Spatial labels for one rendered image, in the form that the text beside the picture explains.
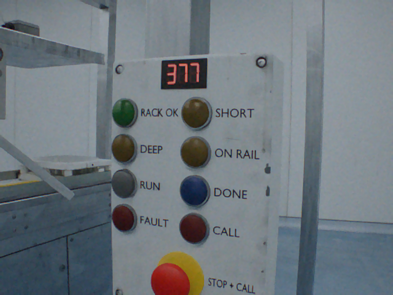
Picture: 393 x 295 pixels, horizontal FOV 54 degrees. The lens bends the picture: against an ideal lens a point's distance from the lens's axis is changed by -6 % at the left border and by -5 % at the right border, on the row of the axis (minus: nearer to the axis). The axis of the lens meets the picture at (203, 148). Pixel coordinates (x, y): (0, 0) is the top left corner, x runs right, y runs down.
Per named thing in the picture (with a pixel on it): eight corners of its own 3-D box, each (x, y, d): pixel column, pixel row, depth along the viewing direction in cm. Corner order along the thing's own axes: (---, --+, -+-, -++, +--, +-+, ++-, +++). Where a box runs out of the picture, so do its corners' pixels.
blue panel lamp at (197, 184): (205, 208, 36) (206, 177, 36) (178, 204, 37) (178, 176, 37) (209, 206, 37) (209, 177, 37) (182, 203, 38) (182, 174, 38)
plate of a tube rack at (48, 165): (68, 170, 125) (68, 164, 125) (17, 165, 135) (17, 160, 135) (113, 165, 148) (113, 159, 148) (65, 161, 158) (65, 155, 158)
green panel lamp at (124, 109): (132, 126, 39) (132, 98, 39) (110, 126, 40) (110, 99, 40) (137, 126, 40) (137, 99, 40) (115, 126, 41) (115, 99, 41)
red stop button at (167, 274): (184, 311, 35) (185, 270, 35) (147, 302, 37) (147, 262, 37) (204, 293, 39) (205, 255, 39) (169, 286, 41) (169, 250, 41)
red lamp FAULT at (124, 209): (132, 234, 40) (131, 207, 40) (110, 230, 41) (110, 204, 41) (136, 232, 41) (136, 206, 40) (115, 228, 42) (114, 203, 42)
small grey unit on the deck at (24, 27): (9, 37, 106) (10, 16, 106) (-7, 40, 109) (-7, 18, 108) (42, 45, 117) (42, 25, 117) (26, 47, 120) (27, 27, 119)
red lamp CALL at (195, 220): (204, 246, 37) (205, 217, 36) (177, 241, 38) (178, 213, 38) (207, 243, 37) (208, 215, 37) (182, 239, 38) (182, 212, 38)
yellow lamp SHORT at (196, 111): (207, 128, 36) (207, 97, 36) (179, 127, 37) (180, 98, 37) (210, 128, 37) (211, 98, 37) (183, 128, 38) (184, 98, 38)
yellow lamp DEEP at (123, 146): (132, 163, 39) (132, 135, 39) (109, 161, 41) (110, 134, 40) (136, 162, 40) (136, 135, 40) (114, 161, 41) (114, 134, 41)
